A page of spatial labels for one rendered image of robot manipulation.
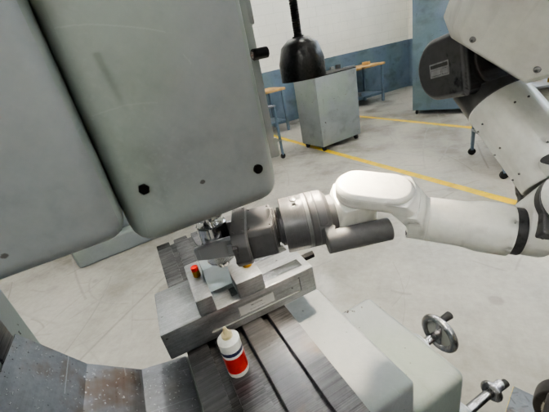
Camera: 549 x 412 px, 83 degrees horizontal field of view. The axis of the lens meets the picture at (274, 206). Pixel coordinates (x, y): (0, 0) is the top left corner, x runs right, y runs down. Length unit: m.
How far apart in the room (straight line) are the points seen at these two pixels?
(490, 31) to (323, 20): 8.07
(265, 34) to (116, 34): 7.41
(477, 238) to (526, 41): 0.23
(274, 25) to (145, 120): 7.54
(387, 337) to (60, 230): 0.80
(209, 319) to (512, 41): 0.65
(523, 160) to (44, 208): 0.57
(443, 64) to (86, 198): 0.54
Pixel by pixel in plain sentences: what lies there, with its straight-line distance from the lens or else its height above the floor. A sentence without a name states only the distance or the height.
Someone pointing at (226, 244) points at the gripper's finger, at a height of 1.24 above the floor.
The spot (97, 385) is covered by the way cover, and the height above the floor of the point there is 0.98.
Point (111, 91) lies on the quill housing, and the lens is 0.35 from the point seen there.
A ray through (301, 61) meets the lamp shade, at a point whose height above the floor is 1.46.
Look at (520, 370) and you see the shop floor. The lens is 1.96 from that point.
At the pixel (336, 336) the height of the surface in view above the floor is 0.89.
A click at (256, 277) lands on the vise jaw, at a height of 1.07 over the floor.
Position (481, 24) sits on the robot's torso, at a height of 1.46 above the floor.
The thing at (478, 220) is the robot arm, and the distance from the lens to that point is 0.49.
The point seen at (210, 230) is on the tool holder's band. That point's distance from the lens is 0.48.
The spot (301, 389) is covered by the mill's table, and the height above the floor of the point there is 0.97.
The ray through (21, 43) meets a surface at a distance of 0.33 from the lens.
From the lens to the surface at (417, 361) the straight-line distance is 0.90.
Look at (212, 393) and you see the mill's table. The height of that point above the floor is 0.97.
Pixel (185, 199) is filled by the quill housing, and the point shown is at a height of 1.35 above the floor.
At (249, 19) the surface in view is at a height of 1.53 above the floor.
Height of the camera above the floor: 1.48
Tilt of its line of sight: 25 degrees down
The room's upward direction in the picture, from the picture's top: 12 degrees counter-clockwise
